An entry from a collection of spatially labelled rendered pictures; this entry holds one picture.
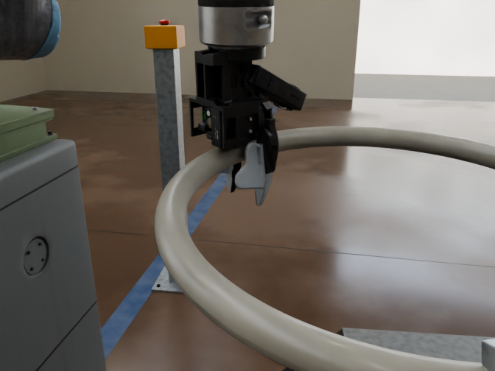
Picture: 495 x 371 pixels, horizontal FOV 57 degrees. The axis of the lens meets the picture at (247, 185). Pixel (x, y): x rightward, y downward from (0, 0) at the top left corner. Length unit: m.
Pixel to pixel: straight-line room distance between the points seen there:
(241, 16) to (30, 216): 0.62
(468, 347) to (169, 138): 1.49
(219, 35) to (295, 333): 0.35
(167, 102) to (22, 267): 0.98
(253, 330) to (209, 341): 1.45
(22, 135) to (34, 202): 0.14
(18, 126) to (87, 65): 6.66
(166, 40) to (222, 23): 1.19
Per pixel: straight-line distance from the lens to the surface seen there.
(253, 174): 0.59
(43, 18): 1.05
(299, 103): 0.64
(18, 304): 0.99
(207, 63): 0.55
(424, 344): 0.45
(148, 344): 1.77
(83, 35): 7.64
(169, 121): 1.78
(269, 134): 0.58
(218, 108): 0.54
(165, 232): 0.40
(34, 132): 1.06
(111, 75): 7.49
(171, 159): 1.82
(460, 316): 2.04
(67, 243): 1.10
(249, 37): 0.54
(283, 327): 0.30
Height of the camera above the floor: 1.11
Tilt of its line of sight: 20 degrees down
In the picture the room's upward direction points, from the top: straight up
